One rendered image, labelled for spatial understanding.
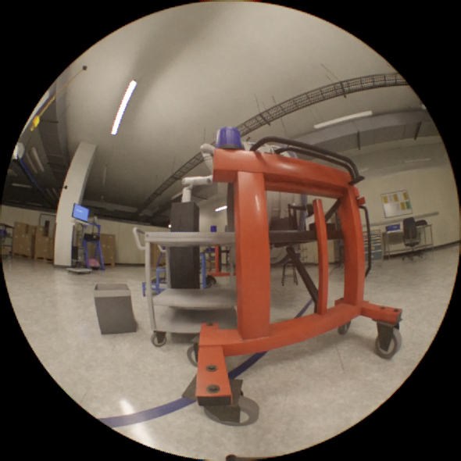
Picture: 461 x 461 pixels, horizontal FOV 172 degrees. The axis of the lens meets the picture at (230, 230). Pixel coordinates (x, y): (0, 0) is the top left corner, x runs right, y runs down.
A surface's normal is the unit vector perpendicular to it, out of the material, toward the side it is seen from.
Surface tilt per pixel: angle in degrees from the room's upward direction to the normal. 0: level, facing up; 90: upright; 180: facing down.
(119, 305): 90
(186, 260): 90
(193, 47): 180
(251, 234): 90
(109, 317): 90
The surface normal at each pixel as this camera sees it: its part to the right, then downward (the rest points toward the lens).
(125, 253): 0.73, -0.13
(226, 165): 0.14, -0.16
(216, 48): 0.03, 0.99
